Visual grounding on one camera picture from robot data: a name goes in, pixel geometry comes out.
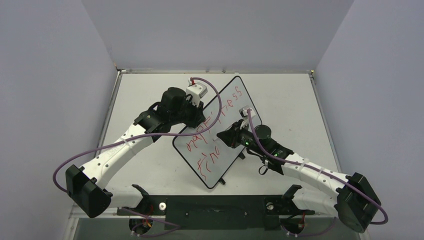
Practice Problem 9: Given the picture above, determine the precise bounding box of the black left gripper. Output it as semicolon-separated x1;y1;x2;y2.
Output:
170;96;205;129

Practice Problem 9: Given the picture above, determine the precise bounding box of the white whiteboard with black frame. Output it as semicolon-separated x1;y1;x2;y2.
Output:
172;76;262;189

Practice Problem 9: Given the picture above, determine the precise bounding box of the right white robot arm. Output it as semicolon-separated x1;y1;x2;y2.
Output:
216;120;381;233

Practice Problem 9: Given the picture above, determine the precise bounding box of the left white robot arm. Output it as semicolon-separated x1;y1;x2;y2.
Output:
65;83;208;218

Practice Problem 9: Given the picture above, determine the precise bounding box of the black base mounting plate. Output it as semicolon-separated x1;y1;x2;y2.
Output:
117;195;315;230

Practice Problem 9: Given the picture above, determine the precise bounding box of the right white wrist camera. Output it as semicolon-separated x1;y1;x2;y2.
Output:
239;106;257;130

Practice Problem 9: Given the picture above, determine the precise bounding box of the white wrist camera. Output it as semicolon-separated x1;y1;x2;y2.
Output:
185;83;208;107
239;106;257;130

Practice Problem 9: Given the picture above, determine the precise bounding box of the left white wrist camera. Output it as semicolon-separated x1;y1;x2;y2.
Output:
185;83;208;107

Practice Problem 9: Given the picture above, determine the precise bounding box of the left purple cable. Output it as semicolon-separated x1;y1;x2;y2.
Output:
52;77;223;238

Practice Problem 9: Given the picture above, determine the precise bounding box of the purple cable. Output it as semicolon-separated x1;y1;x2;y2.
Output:
246;108;389;225
52;77;223;238

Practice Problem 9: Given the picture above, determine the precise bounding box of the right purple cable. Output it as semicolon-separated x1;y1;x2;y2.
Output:
246;108;389;225

